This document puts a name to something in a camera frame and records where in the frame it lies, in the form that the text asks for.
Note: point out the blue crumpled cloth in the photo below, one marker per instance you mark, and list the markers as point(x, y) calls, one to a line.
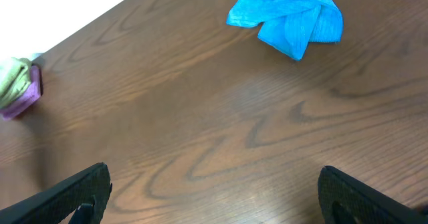
point(290, 25)

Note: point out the folded pink cloth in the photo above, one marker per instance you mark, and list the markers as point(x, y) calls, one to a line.
point(30, 96)

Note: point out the folded green cloth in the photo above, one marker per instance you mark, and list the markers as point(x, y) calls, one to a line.
point(15, 79)

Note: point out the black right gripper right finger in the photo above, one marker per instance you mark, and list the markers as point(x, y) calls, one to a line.
point(344, 199)

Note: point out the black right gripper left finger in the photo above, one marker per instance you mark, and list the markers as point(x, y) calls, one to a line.
point(84, 196)

